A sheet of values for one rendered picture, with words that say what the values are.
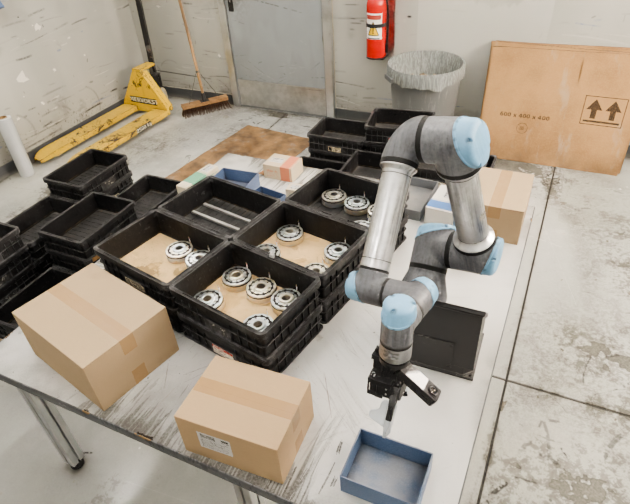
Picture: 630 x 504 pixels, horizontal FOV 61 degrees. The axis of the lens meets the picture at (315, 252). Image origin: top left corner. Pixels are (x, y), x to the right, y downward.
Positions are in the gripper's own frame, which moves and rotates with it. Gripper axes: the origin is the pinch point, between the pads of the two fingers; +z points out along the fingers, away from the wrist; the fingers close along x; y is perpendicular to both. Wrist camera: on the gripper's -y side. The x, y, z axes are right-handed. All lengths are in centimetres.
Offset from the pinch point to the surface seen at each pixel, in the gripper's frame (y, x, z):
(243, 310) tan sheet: 60, -21, 1
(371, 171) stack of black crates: 84, -199, 25
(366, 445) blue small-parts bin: 8.1, -1.4, 16.8
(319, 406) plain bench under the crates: 25.7, -7.8, 16.3
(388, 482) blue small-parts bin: -1.1, 6.0, 17.7
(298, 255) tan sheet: 57, -53, -2
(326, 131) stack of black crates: 136, -241, 20
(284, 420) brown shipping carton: 26.1, 11.5, 2.6
